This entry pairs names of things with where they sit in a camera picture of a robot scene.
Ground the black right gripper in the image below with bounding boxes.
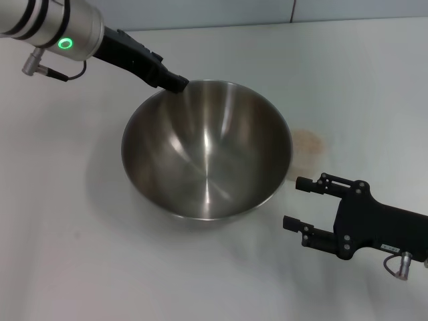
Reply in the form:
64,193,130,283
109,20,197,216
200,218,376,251
282,173,428,265

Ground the right arm cable with connector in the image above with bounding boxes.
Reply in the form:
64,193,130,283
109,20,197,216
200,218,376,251
383,252,414,280

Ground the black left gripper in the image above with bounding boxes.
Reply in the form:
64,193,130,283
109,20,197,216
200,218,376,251
92,25,189,94

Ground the arm cable with connector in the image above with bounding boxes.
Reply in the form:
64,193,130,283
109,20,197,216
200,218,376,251
21,46,88,82
383,252,414,280

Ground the stainless steel mixing bowl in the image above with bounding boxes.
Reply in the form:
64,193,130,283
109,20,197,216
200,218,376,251
120,79,294,231

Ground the left arm cable with connector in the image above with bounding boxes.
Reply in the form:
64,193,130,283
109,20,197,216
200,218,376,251
21,46,88,82

